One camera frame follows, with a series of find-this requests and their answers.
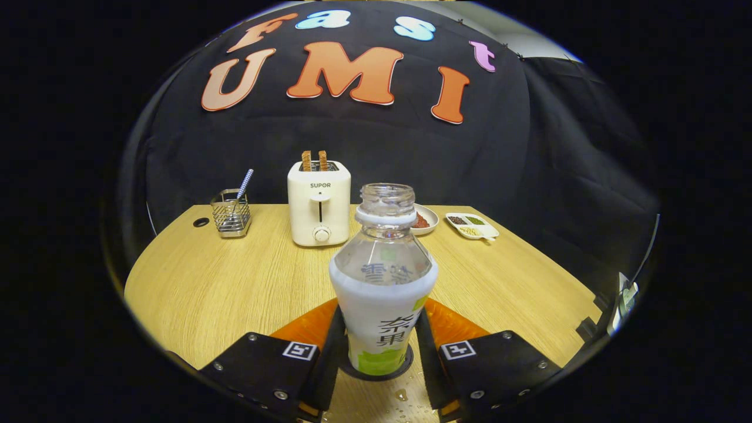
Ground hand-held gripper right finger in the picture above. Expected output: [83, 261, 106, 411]
[414, 297, 563, 421]

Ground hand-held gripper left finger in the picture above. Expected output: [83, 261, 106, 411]
[197, 297, 347, 422]

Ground dark brown round coaster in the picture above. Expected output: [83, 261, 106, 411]
[338, 345, 414, 382]

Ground clear juice bottle white label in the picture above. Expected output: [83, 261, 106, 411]
[328, 183, 439, 377]

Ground wooden table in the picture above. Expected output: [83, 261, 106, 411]
[123, 203, 603, 423]

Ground round plate with red food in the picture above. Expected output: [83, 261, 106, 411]
[411, 204, 439, 237]

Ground white divided spice tray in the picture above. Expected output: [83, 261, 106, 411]
[445, 212, 500, 241]

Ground white toaster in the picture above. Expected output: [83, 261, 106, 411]
[287, 160, 352, 247]

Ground black table clamp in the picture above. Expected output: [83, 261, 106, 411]
[576, 316, 603, 343]

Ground white and green gadget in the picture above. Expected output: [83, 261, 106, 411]
[608, 271, 641, 335]

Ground metal wire utensil holder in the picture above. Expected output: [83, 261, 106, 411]
[210, 189, 252, 239]

